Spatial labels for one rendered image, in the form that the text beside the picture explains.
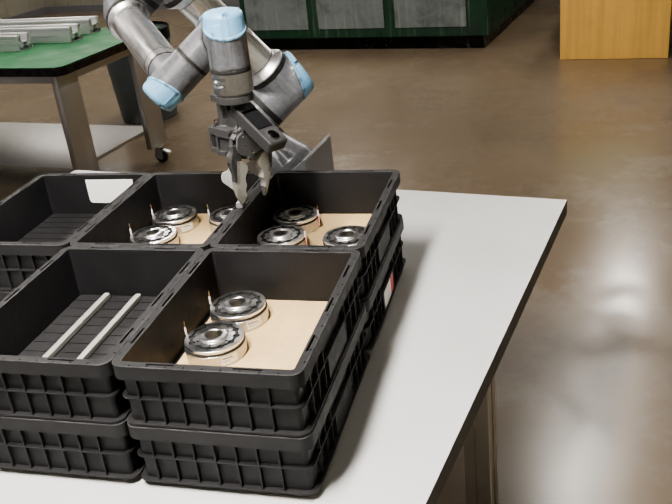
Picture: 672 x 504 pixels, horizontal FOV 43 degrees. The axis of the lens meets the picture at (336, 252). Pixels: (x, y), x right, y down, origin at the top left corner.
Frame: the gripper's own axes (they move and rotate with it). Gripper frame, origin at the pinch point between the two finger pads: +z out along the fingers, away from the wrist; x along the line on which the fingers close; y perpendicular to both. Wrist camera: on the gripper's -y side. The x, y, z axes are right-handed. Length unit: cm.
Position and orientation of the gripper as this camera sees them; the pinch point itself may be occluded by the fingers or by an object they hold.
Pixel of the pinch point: (255, 194)
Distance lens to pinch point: 168.9
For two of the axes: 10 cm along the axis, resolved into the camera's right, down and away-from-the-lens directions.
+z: 0.9, 9.0, 4.3
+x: -6.7, 3.7, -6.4
